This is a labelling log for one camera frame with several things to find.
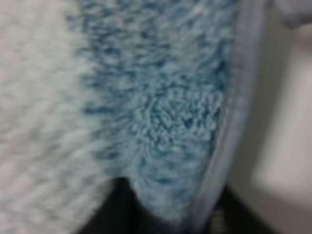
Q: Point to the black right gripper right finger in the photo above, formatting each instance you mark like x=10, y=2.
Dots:
x=231, y=216

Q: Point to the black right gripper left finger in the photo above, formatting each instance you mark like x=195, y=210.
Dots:
x=122, y=213

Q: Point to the blue white striped towel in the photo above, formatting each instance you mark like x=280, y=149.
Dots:
x=154, y=91

